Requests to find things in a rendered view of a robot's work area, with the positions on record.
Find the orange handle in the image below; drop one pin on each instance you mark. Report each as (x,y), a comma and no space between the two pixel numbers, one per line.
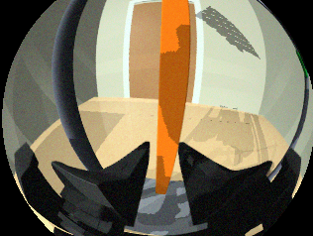
(175,48)

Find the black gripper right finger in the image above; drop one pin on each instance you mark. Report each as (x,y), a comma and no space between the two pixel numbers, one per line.
(209,185)

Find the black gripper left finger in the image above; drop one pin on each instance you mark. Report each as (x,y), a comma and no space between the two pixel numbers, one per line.
(119,187)

